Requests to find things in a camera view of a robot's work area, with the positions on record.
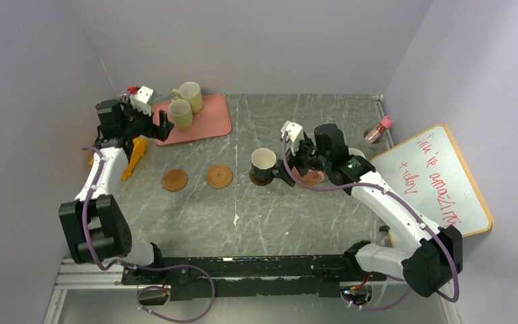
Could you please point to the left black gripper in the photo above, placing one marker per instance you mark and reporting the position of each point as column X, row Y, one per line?
column 160, row 131

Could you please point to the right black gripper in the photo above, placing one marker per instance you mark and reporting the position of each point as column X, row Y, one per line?
column 295, row 160

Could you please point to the black mug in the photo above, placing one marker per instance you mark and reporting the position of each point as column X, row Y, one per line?
column 262, row 162

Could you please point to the green mug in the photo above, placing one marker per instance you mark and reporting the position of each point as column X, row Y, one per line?
column 181, row 113
column 192, row 93

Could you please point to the pink mug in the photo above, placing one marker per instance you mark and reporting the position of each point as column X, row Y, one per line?
column 356, row 153
column 311, row 178

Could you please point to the green mug back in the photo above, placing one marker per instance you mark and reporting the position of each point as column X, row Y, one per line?
column 192, row 93

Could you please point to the light wooden coaster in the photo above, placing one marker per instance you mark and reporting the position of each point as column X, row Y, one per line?
column 174, row 180

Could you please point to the woven coaster tan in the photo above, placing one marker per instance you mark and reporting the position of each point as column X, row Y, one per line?
column 219, row 176

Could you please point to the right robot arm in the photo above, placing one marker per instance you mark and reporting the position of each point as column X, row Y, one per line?
column 402, row 223

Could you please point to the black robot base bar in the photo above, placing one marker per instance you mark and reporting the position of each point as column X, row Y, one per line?
column 187, row 278

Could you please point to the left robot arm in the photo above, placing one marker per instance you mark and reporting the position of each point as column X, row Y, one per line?
column 94, row 226

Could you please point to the dark brown wooden coaster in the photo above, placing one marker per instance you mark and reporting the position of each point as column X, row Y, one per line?
column 257, row 182

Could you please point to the yellow plastic bin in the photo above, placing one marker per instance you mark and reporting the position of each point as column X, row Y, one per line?
column 138, row 152

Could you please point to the pink serving tray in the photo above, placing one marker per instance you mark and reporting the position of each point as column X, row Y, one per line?
column 212, row 121

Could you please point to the glass jar with markers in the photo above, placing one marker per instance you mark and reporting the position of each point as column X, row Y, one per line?
column 373, row 135

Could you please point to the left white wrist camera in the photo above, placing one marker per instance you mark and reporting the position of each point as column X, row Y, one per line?
column 141, row 99

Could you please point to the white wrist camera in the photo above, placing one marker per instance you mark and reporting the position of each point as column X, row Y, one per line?
column 141, row 99
column 292, row 134

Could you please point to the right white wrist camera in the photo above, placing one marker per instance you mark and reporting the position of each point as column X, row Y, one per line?
column 292, row 134

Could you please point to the whiteboard with yellow frame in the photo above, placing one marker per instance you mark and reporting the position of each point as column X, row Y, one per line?
column 428, row 171

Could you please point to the aluminium rail frame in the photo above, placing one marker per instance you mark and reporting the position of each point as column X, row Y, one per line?
column 73, row 276

